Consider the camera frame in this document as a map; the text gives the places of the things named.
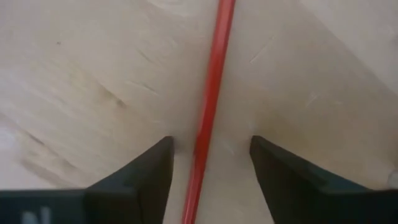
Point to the red pencil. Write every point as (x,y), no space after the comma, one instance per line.
(211,93)

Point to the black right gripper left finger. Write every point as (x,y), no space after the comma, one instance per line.
(124,199)

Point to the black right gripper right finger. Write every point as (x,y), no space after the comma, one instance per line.
(304,196)

